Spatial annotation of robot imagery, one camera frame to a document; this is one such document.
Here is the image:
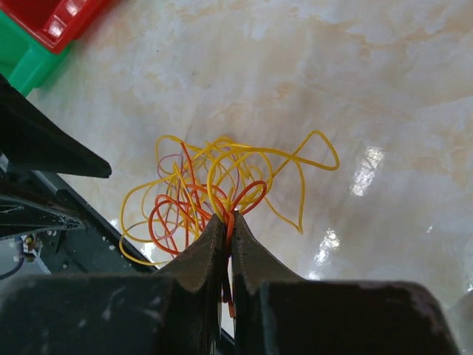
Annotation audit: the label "lower green plastic bin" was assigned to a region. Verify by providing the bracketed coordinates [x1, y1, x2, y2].
[0, 11, 70, 97]

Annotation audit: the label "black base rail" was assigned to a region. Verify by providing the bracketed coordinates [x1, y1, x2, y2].
[1, 171, 154, 280]

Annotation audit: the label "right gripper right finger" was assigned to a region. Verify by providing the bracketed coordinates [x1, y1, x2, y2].
[232, 210, 304, 295]

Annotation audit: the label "yellow orange wires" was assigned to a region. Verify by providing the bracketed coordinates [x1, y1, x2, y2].
[118, 129, 341, 319]

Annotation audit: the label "red plastic bin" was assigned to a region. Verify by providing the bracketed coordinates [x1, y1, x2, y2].
[1, 0, 110, 54]

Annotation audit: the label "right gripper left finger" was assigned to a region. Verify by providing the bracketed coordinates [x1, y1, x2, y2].
[153, 214, 225, 293]

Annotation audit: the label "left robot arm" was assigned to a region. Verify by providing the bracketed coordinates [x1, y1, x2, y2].
[1, 78, 112, 239]

